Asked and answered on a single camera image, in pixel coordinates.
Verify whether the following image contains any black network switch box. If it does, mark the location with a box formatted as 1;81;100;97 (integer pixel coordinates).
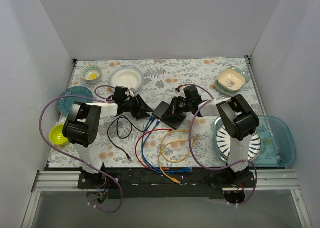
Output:
152;101;187;130

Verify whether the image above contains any yellow ethernet cable port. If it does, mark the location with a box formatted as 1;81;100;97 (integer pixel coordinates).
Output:
159;129;189;164
158;139;181;184

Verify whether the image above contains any yellow ethernet cable end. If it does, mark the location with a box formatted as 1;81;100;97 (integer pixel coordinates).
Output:
160;139;191;163

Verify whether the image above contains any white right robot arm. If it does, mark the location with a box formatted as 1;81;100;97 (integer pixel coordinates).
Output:
162;85;260;187

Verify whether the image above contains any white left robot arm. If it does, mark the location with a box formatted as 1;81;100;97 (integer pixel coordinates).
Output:
62;86;153;188

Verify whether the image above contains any floral patterned tablecloth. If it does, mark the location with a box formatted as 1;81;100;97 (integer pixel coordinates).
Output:
48;57;266;168

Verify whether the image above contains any white shallow bowl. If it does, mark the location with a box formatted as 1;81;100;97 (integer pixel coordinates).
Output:
109;67;145;91

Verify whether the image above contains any small patterned bowl yellow centre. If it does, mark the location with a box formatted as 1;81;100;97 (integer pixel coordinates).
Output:
81;64;103;84

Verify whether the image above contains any cream square bowl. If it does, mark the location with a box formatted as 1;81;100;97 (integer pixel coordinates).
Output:
217;69;246;92

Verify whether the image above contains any blue striped round plate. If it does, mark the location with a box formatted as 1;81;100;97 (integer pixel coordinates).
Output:
216;125;261;160

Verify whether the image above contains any teal scalloped plate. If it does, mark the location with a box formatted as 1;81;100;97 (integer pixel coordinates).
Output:
57;86;94;116

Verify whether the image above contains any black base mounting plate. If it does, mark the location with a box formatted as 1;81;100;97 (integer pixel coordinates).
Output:
77;167;258;200

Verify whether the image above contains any lime green bowl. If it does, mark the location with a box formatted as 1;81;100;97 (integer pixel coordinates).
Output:
49;124;69;146

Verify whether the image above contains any transparent blue plastic tray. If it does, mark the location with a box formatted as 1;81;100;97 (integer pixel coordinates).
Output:
213;115;297;168

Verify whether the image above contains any blue ethernet cable end port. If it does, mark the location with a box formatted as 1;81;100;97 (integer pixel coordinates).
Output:
140;114;193;173

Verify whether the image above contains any blue ethernet cable near red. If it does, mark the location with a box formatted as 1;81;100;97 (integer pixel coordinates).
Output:
141;119;193;174

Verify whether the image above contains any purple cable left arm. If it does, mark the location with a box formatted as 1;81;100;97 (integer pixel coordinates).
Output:
40;84;124;214

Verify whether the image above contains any aluminium frame rail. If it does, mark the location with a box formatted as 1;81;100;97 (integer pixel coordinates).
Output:
22;168;313;228

